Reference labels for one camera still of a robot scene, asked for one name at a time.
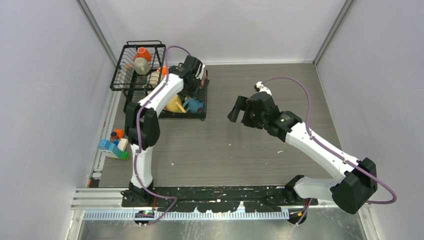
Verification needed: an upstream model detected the colourful toy block pile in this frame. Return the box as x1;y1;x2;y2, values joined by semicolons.
97;128;129;161

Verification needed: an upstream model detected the orange cup lower tier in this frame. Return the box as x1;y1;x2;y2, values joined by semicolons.
156;66;168;77

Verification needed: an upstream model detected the beige mug top tier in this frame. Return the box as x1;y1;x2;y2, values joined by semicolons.
134;57;151;75

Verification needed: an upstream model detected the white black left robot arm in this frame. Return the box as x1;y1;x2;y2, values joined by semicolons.
122;55;208;207

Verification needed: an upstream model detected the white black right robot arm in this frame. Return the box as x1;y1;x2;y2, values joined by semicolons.
227;91;378;214

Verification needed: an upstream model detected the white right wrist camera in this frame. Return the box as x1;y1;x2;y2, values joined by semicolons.
254;81;272;96

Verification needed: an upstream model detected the orange cup tier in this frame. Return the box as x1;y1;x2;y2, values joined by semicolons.
156;66;168;77
133;47;152;63

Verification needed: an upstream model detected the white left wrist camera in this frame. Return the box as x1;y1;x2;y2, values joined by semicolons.
198;64;207;89

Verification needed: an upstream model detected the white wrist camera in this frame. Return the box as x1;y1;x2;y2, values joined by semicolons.
198;64;207;89
254;81;272;96

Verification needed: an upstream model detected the black wire dish rack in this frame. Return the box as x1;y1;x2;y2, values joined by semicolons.
110;40;210;121

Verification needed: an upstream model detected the blue floral mug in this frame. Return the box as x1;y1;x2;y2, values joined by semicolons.
182;97;205;113

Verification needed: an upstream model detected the yellow mug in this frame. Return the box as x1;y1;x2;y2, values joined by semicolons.
164;94;186;113

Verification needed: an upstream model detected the orange cup top tier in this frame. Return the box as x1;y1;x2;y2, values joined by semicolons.
133;47;152;63

